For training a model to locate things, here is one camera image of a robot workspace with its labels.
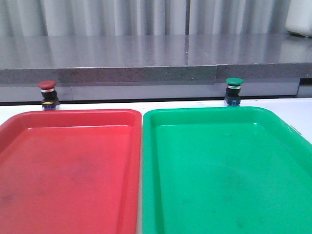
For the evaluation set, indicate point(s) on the green mushroom push button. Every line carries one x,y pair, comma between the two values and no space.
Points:
232,97

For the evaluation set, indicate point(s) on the red mushroom push button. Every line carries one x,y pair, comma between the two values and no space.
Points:
50,97

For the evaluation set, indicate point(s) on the grey speckled stone counter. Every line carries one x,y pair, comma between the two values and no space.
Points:
116,68

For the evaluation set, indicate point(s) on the green plastic tray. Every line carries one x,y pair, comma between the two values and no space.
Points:
224,170

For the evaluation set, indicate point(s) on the red plastic tray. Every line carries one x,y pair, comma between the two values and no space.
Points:
70,172

